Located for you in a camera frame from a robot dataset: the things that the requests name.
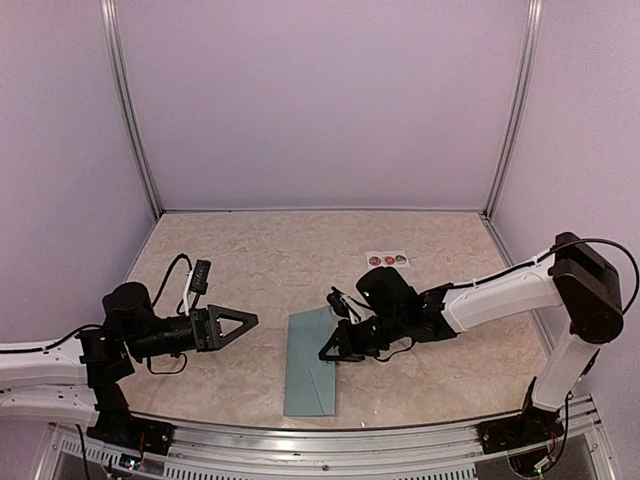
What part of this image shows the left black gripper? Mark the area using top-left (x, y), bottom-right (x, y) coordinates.
top-left (127, 304), bottom-right (258, 359)

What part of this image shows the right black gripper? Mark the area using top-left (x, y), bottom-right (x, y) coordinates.
top-left (318, 309), bottom-right (406, 362)

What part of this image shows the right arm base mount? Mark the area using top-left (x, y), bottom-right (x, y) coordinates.
top-left (476, 377), bottom-right (565, 454)

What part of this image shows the teal paper envelope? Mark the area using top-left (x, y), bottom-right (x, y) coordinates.
top-left (283, 307), bottom-right (336, 417)

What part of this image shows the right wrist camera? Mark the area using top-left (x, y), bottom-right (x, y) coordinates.
top-left (326, 286), bottom-right (362, 324)

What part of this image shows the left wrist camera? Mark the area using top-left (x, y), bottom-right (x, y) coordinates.
top-left (181, 259), bottom-right (211, 316)

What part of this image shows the front aluminium rail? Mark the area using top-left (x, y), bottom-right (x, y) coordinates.
top-left (47, 394), bottom-right (614, 480)

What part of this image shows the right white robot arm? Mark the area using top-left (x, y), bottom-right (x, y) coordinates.
top-left (318, 232), bottom-right (636, 444)

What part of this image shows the left aluminium frame post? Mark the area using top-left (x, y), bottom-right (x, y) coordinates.
top-left (100, 0), bottom-right (164, 222)

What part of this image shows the right aluminium frame post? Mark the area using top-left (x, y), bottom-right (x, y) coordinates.
top-left (483, 0), bottom-right (544, 223)

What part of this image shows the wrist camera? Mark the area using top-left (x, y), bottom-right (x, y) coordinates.
top-left (181, 259), bottom-right (211, 316)
top-left (326, 286), bottom-right (362, 324)

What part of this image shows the wax seal sticker sheet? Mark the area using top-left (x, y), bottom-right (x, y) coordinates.
top-left (365, 251), bottom-right (410, 269)

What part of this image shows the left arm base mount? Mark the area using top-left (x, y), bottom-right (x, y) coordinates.
top-left (86, 384), bottom-right (175, 456)

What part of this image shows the aluminium frame post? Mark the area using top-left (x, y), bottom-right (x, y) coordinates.
top-left (100, 0), bottom-right (164, 222)
top-left (483, 0), bottom-right (544, 223)

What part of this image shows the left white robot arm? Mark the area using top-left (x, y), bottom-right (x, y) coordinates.
top-left (1, 282), bottom-right (259, 445)

